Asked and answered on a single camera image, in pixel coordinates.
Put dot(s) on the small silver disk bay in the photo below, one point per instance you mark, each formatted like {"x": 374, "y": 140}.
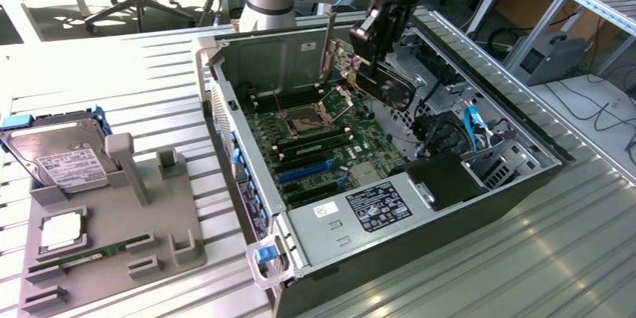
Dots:
{"x": 496, "y": 173}

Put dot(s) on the CPU socket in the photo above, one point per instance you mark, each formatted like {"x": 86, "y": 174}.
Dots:
{"x": 304, "y": 122}

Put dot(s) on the silver power supply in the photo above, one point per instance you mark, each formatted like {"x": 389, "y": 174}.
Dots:
{"x": 328, "y": 236}

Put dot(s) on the black RAM slot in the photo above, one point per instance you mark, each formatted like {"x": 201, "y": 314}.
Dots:
{"x": 288, "y": 100}
{"x": 286, "y": 95}
{"x": 289, "y": 105}

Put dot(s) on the green RAM stick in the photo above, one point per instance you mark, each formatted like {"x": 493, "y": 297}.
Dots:
{"x": 89, "y": 256}

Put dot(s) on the silver finned heatsink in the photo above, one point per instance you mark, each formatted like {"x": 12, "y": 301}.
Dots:
{"x": 366, "y": 175}

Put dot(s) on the silver hard disk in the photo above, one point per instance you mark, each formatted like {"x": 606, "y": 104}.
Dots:
{"x": 54, "y": 150}

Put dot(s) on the silver perforated disk bay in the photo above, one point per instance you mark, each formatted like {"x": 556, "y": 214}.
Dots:
{"x": 441, "y": 83}

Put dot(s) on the thin metal locking lever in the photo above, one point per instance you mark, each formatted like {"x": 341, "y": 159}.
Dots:
{"x": 278, "y": 100}

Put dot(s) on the black graphics card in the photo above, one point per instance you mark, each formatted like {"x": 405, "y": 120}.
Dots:
{"x": 397, "y": 91}

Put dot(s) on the long black expansion slot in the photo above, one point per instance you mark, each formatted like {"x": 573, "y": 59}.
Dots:
{"x": 317, "y": 200}
{"x": 312, "y": 191}
{"x": 297, "y": 164}

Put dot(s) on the hard drive in blue caddy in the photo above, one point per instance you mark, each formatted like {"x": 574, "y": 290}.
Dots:
{"x": 14, "y": 123}

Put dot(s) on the green motherboard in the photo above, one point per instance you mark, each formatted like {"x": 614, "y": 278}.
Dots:
{"x": 366, "y": 135}

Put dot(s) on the black installed RAM stick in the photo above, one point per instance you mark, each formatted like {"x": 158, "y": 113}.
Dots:
{"x": 308, "y": 151}

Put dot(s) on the silver CPU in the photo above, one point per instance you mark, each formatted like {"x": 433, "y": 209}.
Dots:
{"x": 60, "y": 230}

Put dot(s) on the open black PC case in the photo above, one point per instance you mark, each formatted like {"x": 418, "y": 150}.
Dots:
{"x": 446, "y": 258}

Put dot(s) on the black plastic air shroud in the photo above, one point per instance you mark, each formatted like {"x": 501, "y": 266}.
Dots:
{"x": 441, "y": 180}

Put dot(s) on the metal socket cover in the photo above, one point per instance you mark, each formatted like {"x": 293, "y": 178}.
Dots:
{"x": 337, "y": 104}

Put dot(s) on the grey box machine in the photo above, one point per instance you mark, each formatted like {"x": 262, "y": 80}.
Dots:
{"x": 556, "y": 61}

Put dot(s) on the grey parts rack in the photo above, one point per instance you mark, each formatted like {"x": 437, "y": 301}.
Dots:
{"x": 109, "y": 228}

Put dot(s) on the blue case latch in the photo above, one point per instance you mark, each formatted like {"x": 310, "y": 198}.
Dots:
{"x": 264, "y": 254}

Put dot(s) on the black office chair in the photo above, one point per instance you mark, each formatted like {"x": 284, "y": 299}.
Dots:
{"x": 134, "y": 0}

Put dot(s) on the aluminium profile frame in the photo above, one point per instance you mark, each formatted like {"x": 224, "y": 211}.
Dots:
{"x": 596, "y": 1}

